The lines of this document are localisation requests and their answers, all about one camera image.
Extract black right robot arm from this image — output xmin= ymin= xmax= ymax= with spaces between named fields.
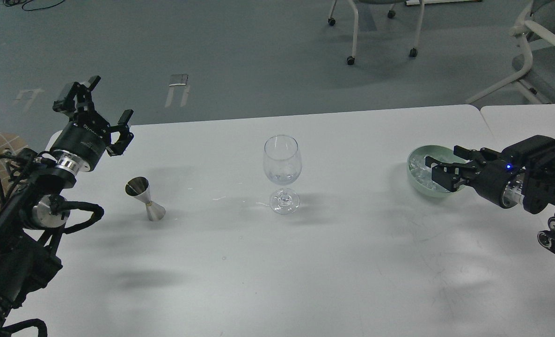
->
xmin=425 ymin=135 xmax=555 ymax=254

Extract green bowl of ice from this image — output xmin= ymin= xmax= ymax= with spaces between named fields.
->
xmin=407 ymin=145 xmax=467 ymax=198

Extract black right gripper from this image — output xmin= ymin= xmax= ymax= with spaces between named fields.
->
xmin=425 ymin=146 xmax=524 ymax=209

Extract white rolling chair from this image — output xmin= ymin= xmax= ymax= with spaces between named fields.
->
xmin=328 ymin=0 xmax=425 ymax=66

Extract clear wine glass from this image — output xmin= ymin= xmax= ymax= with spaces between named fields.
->
xmin=263 ymin=134 xmax=302 ymax=215

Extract steel cocktail jigger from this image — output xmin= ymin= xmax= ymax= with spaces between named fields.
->
xmin=125 ymin=176 xmax=166 ymax=221

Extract black floor cables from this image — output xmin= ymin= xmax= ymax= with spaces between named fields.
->
xmin=0 ymin=0 xmax=67 ymax=20

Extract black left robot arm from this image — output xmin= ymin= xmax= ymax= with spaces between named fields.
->
xmin=0 ymin=75 xmax=134 ymax=337

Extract white grey office chair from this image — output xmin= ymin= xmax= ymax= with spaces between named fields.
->
xmin=466 ymin=0 xmax=555 ymax=104

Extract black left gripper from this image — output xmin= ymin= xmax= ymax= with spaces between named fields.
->
xmin=50 ymin=75 xmax=134 ymax=173

